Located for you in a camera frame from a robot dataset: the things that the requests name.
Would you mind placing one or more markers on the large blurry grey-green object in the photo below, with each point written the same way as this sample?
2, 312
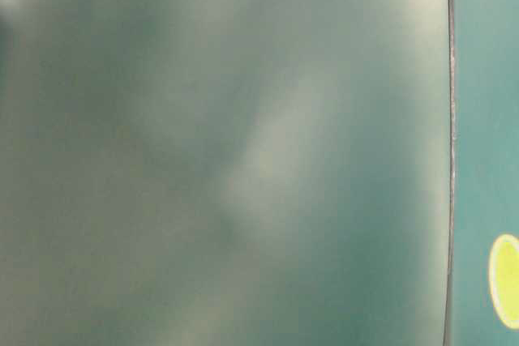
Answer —
224, 172

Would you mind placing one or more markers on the yellow-green round object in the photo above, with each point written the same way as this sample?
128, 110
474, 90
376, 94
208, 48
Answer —
503, 279

